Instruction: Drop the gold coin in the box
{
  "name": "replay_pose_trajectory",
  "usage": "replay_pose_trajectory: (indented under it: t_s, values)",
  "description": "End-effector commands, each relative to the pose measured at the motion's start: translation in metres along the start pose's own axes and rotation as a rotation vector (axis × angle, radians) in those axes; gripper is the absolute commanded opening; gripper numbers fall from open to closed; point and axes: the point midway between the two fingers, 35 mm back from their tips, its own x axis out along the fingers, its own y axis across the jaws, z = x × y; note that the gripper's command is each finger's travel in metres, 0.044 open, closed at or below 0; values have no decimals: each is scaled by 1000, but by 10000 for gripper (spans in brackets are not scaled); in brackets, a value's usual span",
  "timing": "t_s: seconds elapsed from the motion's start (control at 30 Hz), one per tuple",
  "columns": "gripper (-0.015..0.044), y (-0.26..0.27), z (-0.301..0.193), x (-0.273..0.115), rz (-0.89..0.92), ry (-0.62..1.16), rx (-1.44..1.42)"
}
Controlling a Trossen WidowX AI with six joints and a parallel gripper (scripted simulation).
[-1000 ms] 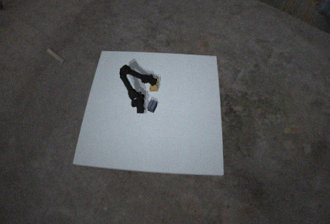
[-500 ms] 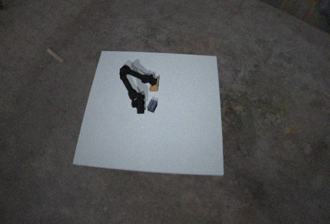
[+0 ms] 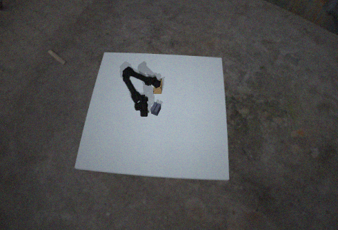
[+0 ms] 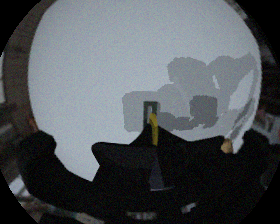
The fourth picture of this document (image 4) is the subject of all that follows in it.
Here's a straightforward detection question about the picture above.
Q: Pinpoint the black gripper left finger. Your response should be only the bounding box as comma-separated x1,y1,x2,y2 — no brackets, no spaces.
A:
91,124,156,184

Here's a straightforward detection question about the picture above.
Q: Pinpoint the gold coin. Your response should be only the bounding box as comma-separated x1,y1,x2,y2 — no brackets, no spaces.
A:
149,113,159,147

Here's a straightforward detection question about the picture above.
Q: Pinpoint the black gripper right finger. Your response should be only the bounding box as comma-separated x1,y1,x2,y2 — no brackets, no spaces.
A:
156,125,225,188

